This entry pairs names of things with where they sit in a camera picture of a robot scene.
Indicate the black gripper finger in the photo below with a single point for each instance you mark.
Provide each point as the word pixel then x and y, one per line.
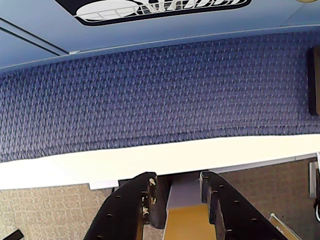
pixel 232 215
pixel 125 207

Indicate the yellow block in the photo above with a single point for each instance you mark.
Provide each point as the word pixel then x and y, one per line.
pixel 186 222

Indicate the silver metal rod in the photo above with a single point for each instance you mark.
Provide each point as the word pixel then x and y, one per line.
pixel 281 225

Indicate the black flat strip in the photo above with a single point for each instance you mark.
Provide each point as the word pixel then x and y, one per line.
pixel 15 235

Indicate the dark brown box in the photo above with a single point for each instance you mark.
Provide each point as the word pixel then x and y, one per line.
pixel 314 82

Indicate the black white dishwasher sticker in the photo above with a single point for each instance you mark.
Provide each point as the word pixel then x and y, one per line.
pixel 105 12

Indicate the grey metal bracket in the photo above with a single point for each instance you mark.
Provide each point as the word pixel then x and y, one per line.
pixel 313 177

